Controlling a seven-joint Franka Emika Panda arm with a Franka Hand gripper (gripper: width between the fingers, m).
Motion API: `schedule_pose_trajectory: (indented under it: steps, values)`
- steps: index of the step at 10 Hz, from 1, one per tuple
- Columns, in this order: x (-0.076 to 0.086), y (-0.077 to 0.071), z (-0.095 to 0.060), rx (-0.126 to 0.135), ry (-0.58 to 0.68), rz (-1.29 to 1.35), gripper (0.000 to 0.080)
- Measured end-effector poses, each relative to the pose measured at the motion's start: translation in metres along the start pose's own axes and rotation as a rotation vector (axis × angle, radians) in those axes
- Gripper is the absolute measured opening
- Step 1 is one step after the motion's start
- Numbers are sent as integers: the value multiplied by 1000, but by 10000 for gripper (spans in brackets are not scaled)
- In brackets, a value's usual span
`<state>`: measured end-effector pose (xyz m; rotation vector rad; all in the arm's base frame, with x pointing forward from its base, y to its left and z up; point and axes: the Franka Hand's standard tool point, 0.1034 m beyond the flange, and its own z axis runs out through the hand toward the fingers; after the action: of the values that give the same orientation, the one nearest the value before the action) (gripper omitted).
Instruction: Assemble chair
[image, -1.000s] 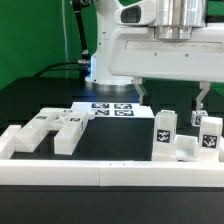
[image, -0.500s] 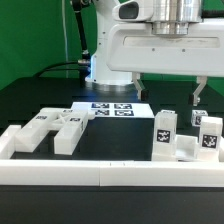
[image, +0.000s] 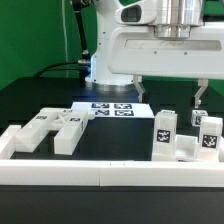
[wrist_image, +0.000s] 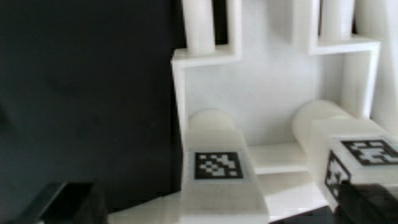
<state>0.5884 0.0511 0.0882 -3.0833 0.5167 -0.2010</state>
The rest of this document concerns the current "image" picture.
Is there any white front fence wall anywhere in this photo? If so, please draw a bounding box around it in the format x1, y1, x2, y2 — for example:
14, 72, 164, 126
0, 160, 224, 187

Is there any small tagged cube left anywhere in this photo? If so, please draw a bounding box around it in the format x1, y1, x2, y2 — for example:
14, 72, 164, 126
161, 110, 175, 114

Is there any small tagged cube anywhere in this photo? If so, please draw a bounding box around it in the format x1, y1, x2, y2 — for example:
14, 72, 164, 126
161, 110, 175, 114
191, 110, 208, 127

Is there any white left fence wall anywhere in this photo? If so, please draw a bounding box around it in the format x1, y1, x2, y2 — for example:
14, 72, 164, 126
0, 125, 21, 160

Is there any white chair seat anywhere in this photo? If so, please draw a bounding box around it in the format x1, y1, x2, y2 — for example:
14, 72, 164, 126
151, 133, 224, 163

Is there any white chair back frame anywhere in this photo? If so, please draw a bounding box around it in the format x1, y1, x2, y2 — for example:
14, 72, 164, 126
15, 108, 95, 155

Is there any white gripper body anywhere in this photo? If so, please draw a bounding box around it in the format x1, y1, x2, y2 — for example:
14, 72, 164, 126
108, 3, 224, 80

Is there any black hose cable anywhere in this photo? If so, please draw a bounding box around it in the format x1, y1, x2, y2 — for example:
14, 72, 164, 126
32, 0, 92, 79

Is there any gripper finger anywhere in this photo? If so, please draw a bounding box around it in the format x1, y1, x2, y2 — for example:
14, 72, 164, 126
194, 79, 209, 108
133, 75, 149, 103

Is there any white tag base sheet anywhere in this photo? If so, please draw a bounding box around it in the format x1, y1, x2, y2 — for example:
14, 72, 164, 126
72, 102, 154, 119

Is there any small tagged cube right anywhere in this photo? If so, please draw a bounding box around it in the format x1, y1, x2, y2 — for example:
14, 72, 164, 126
191, 110, 208, 127

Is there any white fence wall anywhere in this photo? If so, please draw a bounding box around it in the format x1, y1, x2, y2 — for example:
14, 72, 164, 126
0, 160, 224, 187
0, 125, 21, 160

